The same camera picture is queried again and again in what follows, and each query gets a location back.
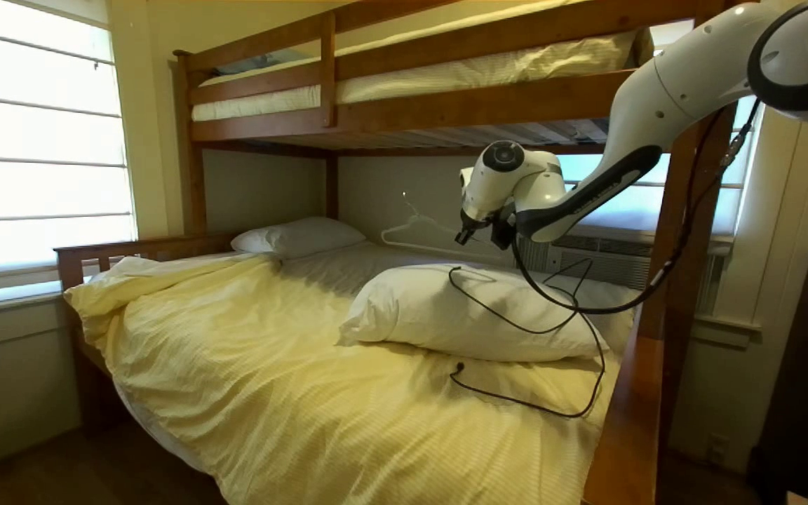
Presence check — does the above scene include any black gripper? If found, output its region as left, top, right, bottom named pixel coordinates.
left=456, top=212, right=516, bottom=250

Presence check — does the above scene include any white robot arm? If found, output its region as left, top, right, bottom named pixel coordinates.
left=456, top=0, right=808, bottom=247

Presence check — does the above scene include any white front pillow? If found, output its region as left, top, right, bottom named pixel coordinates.
left=341, top=263, right=603, bottom=361

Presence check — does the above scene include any white pillow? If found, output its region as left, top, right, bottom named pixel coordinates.
left=231, top=216, right=362, bottom=258
left=341, top=263, right=603, bottom=361

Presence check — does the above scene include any white back pillow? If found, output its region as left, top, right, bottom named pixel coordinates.
left=231, top=216, right=362, bottom=258

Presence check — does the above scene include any window air conditioner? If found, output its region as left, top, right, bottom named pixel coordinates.
left=546, top=236, right=734, bottom=315

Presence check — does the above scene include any upper bunk mattress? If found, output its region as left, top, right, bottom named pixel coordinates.
left=191, top=30, right=654, bottom=124

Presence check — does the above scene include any yellow comforter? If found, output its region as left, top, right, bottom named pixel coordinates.
left=69, top=250, right=621, bottom=505

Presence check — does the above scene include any white window blind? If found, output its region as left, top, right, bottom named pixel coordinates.
left=0, top=0, right=137, bottom=286

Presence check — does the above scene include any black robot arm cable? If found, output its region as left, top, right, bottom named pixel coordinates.
left=509, top=91, right=763, bottom=316

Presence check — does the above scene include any wooden bunk bed frame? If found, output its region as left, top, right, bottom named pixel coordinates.
left=57, top=0, right=738, bottom=505

